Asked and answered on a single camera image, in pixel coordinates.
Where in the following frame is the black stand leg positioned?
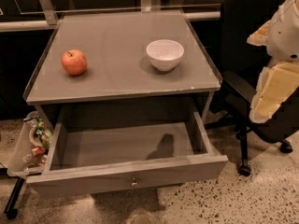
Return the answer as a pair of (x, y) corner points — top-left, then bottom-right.
(4, 177), (24, 219)

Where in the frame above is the grey top drawer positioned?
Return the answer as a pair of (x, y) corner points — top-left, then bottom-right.
(27, 112), (228, 197)

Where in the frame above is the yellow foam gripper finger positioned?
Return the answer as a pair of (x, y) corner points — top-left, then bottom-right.
(249, 63), (299, 123)

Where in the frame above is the grey drawer cabinet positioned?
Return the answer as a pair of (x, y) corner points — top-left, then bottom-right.
(24, 10), (221, 125)

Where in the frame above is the red snack packet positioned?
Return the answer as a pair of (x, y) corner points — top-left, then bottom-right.
(32, 147), (47, 156)

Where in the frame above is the metal top drawer knob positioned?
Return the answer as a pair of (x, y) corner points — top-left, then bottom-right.
(130, 177), (138, 188)

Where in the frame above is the colourful snack packet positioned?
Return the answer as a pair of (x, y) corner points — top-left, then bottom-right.
(29, 119), (52, 149)

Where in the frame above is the white ceramic bowl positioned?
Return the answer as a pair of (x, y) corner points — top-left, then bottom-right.
(146, 39), (184, 72)

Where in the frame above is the clear plastic snack bin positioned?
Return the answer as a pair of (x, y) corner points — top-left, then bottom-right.
(7, 111), (49, 178)

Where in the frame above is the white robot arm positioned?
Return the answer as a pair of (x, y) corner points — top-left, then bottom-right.
(247, 0), (299, 123)

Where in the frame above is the red apple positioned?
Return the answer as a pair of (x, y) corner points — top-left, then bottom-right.
(61, 49), (87, 76)

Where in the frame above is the black office chair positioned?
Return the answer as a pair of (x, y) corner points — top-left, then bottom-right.
(205, 0), (299, 176)

